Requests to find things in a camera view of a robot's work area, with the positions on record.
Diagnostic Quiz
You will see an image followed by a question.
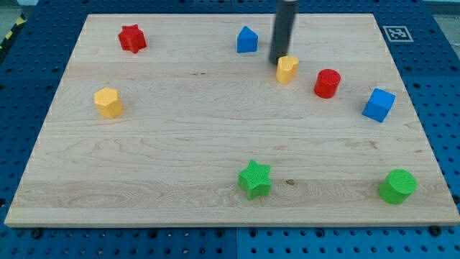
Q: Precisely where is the light wooden board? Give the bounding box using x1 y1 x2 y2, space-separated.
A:
5 14 459 228

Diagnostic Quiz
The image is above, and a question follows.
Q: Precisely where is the green star block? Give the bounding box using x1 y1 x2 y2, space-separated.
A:
238 160 272 200

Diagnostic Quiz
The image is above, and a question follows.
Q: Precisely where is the yellow heart block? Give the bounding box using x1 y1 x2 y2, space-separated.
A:
276 56 299 84

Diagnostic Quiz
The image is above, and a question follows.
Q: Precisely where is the blue pentagon block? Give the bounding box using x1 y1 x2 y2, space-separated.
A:
236 26 259 53

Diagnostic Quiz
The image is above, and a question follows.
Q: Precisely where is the red cylinder block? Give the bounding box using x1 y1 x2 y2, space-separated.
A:
313 68 341 99

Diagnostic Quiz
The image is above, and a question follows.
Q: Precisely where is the yellow hexagon block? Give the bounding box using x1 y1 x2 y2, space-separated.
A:
93 87 123 119

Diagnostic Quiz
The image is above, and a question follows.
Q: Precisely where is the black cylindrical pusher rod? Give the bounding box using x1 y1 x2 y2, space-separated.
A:
269 0 300 65

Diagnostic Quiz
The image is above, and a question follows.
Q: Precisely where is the red star block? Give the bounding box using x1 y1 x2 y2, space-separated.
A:
118 24 147 54

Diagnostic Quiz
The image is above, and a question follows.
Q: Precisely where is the blue cube block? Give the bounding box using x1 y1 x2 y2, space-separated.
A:
362 88 395 122

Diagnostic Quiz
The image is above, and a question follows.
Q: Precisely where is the green cylinder block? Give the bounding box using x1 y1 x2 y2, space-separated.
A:
379 169 418 204

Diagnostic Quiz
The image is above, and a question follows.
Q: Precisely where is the white fiducial marker tag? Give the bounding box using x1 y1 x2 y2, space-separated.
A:
382 25 413 42

